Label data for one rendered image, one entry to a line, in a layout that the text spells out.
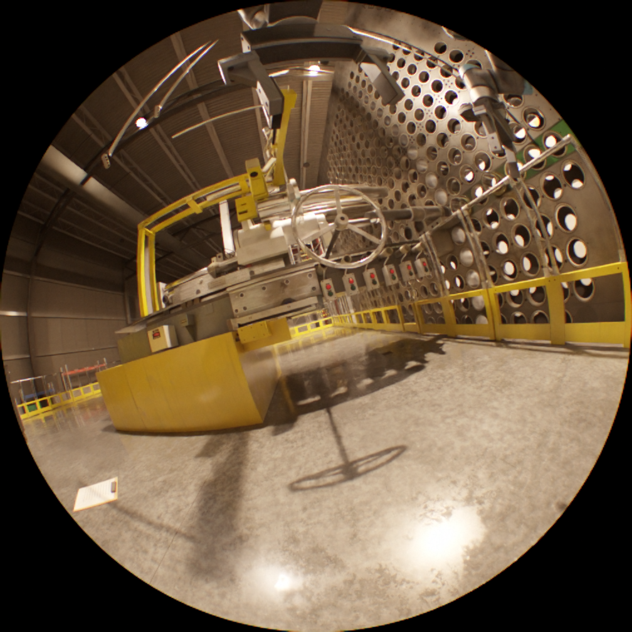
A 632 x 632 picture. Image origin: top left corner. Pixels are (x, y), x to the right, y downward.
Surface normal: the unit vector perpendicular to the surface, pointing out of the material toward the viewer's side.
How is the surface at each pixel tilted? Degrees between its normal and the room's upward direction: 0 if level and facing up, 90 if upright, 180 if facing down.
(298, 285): 90
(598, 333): 90
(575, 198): 90
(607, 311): 90
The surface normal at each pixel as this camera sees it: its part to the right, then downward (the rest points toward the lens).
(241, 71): 0.18, 0.35
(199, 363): 0.08, -0.04
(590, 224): -0.96, 0.27
